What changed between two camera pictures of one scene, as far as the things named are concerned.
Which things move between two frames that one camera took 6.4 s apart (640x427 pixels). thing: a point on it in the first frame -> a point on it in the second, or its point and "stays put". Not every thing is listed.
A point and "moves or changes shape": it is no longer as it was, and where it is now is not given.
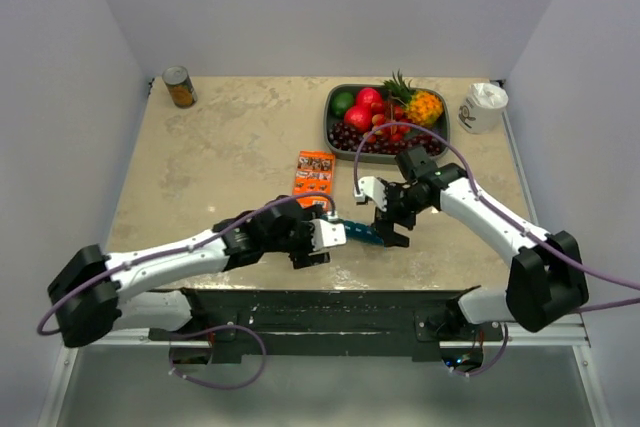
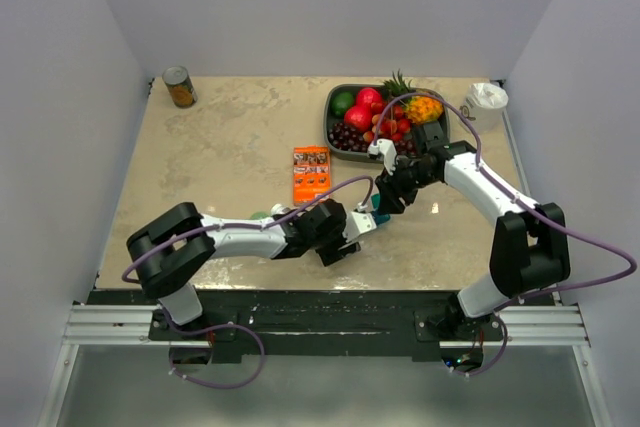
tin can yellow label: [180, 86] stays put
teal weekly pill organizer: [363, 232] moves or changes shape
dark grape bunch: [349, 139] stays put
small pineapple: [421, 107] stays put
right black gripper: [385, 221] -> [391, 191]
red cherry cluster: [387, 114] stays put
